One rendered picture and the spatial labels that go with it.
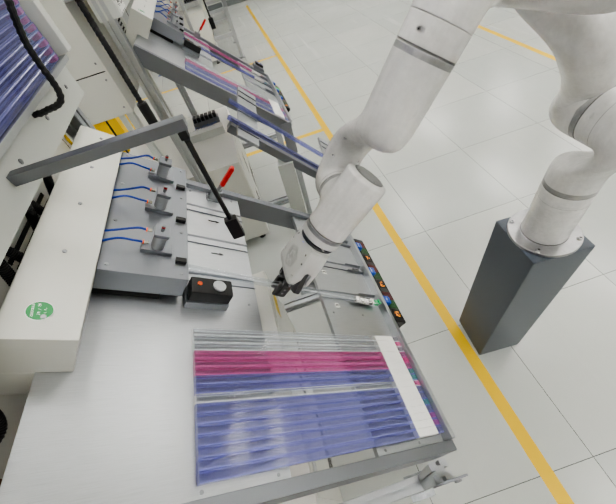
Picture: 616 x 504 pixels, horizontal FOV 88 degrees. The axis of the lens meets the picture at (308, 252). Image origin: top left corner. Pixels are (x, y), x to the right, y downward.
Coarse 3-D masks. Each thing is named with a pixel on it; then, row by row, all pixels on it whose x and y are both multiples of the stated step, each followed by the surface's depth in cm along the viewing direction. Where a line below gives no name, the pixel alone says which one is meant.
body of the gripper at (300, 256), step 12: (300, 240) 65; (288, 252) 68; (300, 252) 64; (312, 252) 61; (324, 252) 62; (288, 264) 66; (300, 264) 63; (312, 264) 62; (288, 276) 65; (300, 276) 64; (312, 276) 65
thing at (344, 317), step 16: (336, 256) 95; (352, 256) 100; (320, 272) 85; (336, 272) 89; (352, 272) 93; (320, 288) 80; (336, 288) 84; (352, 288) 87; (368, 288) 92; (336, 304) 79; (352, 304) 82; (336, 320) 75; (352, 320) 78; (368, 320) 81; (384, 320) 85; (384, 448) 58; (400, 448) 59
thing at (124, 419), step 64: (192, 192) 81; (192, 256) 66; (128, 320) 50; (192, 320) 56; (256, 320) 63; (64, 384) 40; (128, 384) 44; (192, 384) 48; (64, 448) 36; (128, 448) 39; (192, 448) 43
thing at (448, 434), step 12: (348, 240) 104; (360, 264) 97; (372, 276) 93; (372, 288) 91; (384, 300) 87; (384, 312) 85; (396, 324) 82; (396, 336) 81; (408, 348) 78; (420, 372) 74; (432, 396) 70; (444, 420) 67; (444, 432) 66
